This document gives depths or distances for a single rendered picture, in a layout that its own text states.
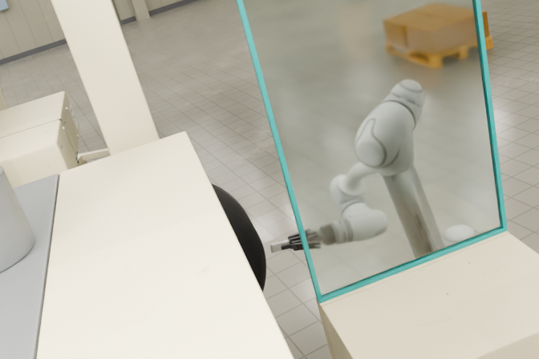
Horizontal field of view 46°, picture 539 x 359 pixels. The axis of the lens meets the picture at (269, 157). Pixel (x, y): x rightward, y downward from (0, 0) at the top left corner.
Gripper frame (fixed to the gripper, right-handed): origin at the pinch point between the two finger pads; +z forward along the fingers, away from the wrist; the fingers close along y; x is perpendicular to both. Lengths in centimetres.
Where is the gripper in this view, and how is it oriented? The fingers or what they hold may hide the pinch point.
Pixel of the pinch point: (280, 246)
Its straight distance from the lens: 229.1
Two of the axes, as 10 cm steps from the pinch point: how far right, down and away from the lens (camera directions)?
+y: 2.7, 3.0, -9.1
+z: -9.5, 2.0, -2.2
